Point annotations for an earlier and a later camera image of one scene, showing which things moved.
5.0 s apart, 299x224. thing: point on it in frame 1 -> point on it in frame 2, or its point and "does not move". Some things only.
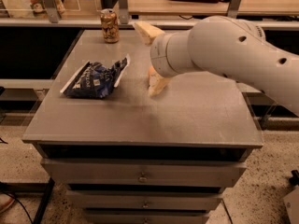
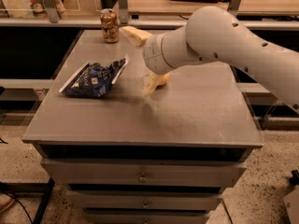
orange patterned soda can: [110, 25] does not move
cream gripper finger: [148, 32] -> [135, 35]
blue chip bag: [94, 79] does not move
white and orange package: [27, 1] does not move
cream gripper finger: [157, 83] -> [150, 81]
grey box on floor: [291, 203] does not move
